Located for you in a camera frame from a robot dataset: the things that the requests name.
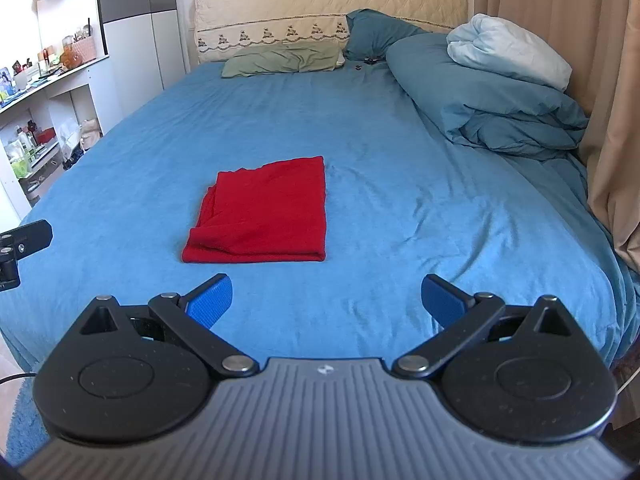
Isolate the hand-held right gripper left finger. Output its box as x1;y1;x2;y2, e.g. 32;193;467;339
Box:
75;273;259;380

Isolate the red sweater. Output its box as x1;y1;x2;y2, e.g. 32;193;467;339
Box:
181;156;327;264

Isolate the blue fluffy rug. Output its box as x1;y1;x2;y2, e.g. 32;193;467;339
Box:
5;375;51;466

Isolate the light blue quilt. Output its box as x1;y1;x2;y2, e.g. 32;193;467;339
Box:
446;13;573;93

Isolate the white and grey wardrobe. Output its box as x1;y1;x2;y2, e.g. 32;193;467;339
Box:
95;0;191;136

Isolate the white plastic bag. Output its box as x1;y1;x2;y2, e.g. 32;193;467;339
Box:
57;120;81;156

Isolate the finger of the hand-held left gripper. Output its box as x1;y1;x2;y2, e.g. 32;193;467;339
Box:
0;219;54;292

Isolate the cream quilted headboard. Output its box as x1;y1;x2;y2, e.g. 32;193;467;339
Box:
188;0;469;66

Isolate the green pillow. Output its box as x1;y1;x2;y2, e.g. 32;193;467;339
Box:
221;41;346;79

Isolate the bed with blue sheet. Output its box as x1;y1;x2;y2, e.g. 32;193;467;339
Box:
0;62;640;376

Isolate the white shelf desk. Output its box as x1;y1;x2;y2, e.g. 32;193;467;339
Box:
0;55;108;221

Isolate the teal duvet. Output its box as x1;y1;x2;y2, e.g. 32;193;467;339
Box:
385;32;590;161

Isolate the beige bag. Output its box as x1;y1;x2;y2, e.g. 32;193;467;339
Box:
79;119;103;150

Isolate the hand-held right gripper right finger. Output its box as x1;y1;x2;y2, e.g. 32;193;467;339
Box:
392;273;577;380

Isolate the teal pillow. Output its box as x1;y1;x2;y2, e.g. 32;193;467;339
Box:
344;8;431;61

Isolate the beige curtain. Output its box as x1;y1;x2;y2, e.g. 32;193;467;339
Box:
472;0;640;268

